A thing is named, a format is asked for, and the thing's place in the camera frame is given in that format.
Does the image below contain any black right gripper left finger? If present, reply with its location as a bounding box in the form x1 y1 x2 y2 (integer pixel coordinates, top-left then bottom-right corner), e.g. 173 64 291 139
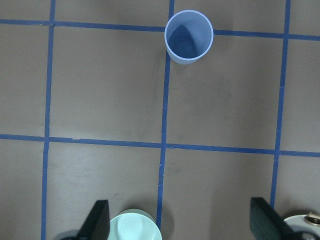
77 200 110 240

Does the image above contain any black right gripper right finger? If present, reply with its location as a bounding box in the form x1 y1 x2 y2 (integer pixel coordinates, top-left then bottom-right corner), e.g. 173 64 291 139
250 197 303 240

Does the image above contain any mint green bowl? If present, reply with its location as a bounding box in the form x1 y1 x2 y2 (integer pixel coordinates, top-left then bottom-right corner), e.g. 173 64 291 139
107 208 163 240

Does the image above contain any cream white toaster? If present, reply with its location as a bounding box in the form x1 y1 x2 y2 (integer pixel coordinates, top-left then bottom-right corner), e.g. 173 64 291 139
284 212 320 238

